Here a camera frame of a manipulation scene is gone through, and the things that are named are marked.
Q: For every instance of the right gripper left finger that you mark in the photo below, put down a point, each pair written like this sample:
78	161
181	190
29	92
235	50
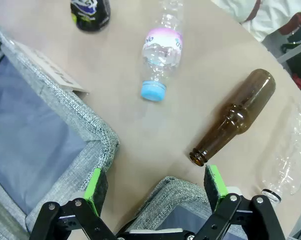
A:
95	190

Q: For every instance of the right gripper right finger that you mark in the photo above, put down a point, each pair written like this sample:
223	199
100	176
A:
214	185

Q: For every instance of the brown glass bottle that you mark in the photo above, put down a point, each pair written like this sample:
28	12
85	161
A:
238	117

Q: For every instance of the large clear plastic bottle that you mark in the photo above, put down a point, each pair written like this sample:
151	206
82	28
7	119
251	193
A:
290	160

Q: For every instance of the small pink-label plastic bottle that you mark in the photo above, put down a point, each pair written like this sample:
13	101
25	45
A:
161	52

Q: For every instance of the crushed black drink can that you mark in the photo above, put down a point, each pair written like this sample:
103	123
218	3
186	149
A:
90	17

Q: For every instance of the grey fabric basket Can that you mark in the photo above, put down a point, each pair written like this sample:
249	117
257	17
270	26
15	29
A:
180	195

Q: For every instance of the grey fabric basket Plastic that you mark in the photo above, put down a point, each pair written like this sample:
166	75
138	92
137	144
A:
35	125

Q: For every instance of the white printed label card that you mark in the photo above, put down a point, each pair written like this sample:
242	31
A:
53	68

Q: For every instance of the person in white jacket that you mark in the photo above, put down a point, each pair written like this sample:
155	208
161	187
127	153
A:
273	12

